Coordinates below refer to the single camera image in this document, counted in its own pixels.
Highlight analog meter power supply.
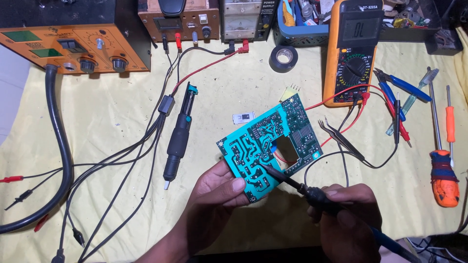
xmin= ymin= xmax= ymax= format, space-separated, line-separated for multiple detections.
xmin=220 ymin=0 xmax=281 ymax=43

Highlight teal printed circuit board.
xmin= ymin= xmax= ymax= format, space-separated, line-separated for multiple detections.
xmin=216 ymin=93 xmax=324 ymax=204

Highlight orange digital multimeter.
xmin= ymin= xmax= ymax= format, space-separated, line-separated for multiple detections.
xmin=322 ymin=0 xmax=385 ymax=107

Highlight yellow table cloth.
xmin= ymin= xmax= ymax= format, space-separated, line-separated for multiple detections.
xmin=0 ymin=35 xmax=468 ymax=258

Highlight black multimeter lead cable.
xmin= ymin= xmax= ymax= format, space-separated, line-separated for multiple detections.
xmin=304 ymin=96 xmax=400 ymax=188

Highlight black tray of clutter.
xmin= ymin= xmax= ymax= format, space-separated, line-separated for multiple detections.
xmin=379 ymin=0 xmax=466 ymax=56

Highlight blue basket of tools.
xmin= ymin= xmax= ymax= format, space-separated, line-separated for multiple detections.
xmin=272 ymin=0 xmax=335 ymax=47

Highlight black multimeter probe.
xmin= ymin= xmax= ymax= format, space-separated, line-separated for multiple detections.
xmin=394 ymin=92 xmax=402 ymax=145

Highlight black cable bundle with ferrite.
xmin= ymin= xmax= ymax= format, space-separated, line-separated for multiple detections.
xmin=22 ymin=40 xmax=177 ymax=263

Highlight screwdriver with orange wrapped handle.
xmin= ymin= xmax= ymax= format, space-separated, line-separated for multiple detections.
xmin=427 ymin=66 xmax=460 ymax=208

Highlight black electrical tape roll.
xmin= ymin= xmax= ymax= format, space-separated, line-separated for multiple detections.
xmin=269 ymin=45 xmax=299 ymax=74

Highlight clear green handled screwdriver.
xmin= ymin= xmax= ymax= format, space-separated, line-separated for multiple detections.
xmin=385 ymin=67 xmax=439 ymax=137

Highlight black soldering iron blue handle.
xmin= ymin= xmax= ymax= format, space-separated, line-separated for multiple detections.
xmin=260 ymin=164 xmax=422 ymax=263

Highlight orange black soldering station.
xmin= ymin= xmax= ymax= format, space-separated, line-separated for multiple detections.
xmin=0 ymin=0 xmax=153 ymax=76

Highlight small transistor in clear packet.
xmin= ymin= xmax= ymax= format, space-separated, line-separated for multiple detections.
xmin=233 ymin=112 xmax=256 ymax=125

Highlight blue handled cutting pliers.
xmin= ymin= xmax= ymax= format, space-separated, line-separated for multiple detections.
xmin=372 ymin=67 xmax=433 ymax=122

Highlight black metal tweezers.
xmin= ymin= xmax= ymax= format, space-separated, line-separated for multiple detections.
xmin=318 ymin=118 xmax=366 ymax=161

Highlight red multimeter probe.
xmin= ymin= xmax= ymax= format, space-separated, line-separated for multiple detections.
xmin=383 ymin=98 xmax=413 ymax=148

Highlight red supply cable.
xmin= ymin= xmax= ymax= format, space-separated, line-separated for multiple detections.
xmin=171 ymin=49 xmax=243 ymax=96

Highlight thick black hose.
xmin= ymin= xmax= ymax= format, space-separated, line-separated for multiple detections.
xmin=0 ymin=64 xmax=74 ymax=235

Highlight heap of cables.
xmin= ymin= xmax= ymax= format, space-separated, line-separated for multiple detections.
xmin=405 ymin=205 xmax=468 ymax=263

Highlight thin orange handled screwdriver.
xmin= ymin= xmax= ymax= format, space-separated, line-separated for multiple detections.
xmin=445 ymin=85 xmax=456 ymax=167

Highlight yellow component with pins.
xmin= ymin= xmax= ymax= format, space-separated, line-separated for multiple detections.
xmin=279 ymin=85 xmax=302 ymax=103

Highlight person's left hand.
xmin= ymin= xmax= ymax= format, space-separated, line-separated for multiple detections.
xmin=186 ymin=159 xmax=254 ymax=235

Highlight black desoldering gun teal trim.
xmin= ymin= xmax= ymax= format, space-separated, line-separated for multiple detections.
xmin=163 ymin=82 xmax=199 ymax=190

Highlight brown wooden power supply box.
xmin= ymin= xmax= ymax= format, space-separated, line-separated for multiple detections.
xmin=138 ymin=0 xmax=221 ymax=43

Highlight red multimeter lead cable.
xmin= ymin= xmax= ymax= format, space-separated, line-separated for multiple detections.
xmin=304 ymin=84 xmax=389 ymax=147

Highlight person's right hand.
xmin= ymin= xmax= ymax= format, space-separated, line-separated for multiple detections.
xmin=307 ymin=184 xmax=383 ymax=263

